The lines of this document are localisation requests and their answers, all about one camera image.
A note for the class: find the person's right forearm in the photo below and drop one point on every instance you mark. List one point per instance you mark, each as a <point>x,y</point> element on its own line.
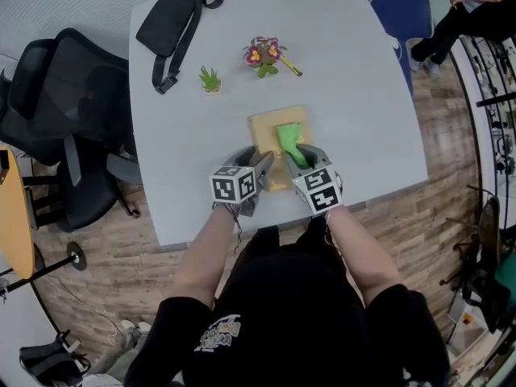
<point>360,252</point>

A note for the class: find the small green potted succulent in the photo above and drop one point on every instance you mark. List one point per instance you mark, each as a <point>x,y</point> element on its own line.
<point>210,80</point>

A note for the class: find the person's white shoe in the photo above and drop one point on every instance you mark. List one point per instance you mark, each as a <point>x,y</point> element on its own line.
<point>133,325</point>

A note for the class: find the pink flowering potted plant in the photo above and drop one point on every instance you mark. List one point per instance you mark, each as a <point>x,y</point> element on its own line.
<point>263,55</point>

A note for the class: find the blue chair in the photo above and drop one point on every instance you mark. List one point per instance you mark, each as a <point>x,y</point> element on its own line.
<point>403,10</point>

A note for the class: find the yellow utility knife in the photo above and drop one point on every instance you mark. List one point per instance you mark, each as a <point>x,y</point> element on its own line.
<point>293,67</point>

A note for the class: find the green cloth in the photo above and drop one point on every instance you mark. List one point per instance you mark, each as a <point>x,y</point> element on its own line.
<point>291,139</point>

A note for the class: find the black floor bag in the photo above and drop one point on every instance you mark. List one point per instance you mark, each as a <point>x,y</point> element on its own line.
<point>48,361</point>

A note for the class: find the black disc stand base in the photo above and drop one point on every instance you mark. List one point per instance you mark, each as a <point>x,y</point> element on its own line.
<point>77,256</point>

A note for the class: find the open cardboard box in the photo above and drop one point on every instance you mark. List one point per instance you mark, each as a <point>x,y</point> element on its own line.
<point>469,325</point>

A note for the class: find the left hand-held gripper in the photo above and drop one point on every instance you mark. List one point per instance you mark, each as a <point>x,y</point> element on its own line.
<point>231,186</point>

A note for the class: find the black mesh office chair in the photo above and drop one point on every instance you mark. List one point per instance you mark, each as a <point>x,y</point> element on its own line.
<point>60,107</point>

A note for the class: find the round orange table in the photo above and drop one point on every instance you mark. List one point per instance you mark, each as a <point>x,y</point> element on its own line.
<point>14,216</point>

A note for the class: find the black folded stand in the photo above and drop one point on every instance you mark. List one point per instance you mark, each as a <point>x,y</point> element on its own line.
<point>483,264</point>

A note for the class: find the metal shelf rack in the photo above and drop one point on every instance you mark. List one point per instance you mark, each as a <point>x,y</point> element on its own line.
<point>496,107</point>

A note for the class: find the person's gray trouser leg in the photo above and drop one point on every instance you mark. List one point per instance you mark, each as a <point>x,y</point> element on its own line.
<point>117,361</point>

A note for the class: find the person's left forearm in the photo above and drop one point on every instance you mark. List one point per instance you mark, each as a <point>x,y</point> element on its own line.
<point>203,252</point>

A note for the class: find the black sling bag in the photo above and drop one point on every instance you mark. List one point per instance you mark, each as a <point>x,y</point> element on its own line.
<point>169,18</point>

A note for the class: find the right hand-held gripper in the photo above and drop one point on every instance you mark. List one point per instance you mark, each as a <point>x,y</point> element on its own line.
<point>320,190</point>

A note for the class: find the person's black shirt torso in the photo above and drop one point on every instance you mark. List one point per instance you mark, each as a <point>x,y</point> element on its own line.
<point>290,321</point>

